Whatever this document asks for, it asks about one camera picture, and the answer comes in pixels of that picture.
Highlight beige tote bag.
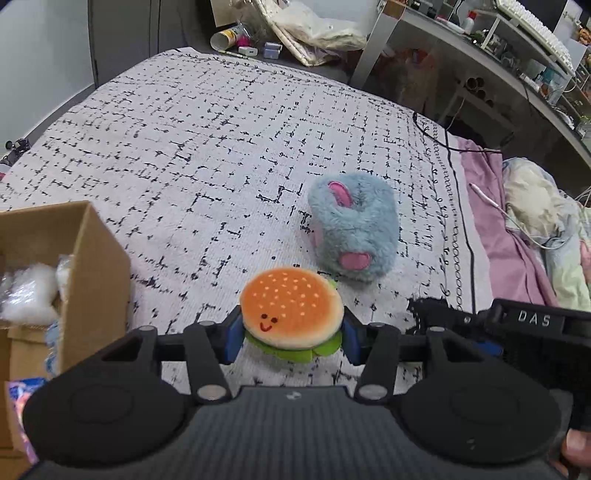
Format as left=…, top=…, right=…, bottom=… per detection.
left=252, top=0, right=341, bottom=68

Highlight grey door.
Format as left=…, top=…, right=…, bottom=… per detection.
left=88, top=0, right=205, bottom=89

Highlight person's right hand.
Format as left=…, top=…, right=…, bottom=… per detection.
left=560, top=428, right=591, bottom=470

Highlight clear bag of white cotton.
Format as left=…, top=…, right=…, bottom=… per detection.
left=0, top=262, right=62, bottom=325

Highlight white desk with dark top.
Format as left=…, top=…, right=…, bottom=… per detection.
left=348, top=0, right=591, bottom=172

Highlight paper cup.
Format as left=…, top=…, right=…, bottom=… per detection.
left=210, top=23, right=246, bottom=53

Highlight white black grid blanket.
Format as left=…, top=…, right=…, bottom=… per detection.
left=0, top=47, right=482, bottom=398

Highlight pink bedsheet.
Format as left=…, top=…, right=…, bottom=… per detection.
left=445, top=134, right=560, bottom=309

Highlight grey storage bench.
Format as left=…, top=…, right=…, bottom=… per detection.
left=175, top=9, right=366, bottom=85

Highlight black shoes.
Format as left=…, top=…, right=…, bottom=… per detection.
left=0, top=137, right=31, bottom=168

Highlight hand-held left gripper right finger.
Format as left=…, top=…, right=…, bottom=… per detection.
left=341, top=308, right=498, bottom=403

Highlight pastel printed quilt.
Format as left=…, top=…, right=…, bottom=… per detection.
left=502, top=157, right=591, bottom=315

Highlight black cable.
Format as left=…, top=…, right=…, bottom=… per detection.
left=412, top=111, right=514, bottom=151

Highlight blue fluffy plush toy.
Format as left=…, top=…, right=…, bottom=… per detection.
left=307, top=172, right=399, bottom=282

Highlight blue tissue packet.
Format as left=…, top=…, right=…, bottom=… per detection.
left=6, top=377, right=48, bottom=464

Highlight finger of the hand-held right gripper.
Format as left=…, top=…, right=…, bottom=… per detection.
left=457, top=310, right=505, bottom=358

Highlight burger plush toy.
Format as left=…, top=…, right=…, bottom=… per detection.
left=239, top=266, right=345, bottom=366

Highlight white keyboard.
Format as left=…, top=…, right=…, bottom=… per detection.
left=496, top=0, right=576, bottom=73

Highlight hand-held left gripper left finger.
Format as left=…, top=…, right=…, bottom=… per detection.
left=99, top=307, right=245, bottom=403

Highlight brown cardboard box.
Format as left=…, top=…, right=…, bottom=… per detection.
left=0, top=200, right=133, bottom=480

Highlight white charging cable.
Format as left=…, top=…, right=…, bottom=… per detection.
left=469, top=182, right=591, bottom=251

